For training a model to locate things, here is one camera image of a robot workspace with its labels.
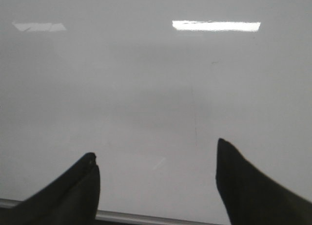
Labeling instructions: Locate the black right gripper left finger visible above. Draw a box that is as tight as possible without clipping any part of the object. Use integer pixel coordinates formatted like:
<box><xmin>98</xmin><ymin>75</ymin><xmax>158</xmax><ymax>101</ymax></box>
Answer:
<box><xmin>0</xmin><ymin>152</ymin><xmax>100</xmax><ymax>225</ymax></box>

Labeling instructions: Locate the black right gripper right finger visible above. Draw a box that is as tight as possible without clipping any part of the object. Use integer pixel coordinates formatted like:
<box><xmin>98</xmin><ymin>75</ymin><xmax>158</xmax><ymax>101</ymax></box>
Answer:
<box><xmin>215</xmin><ymin>138</ymin><xmax>312</xmax><ymax>225</ymax></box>

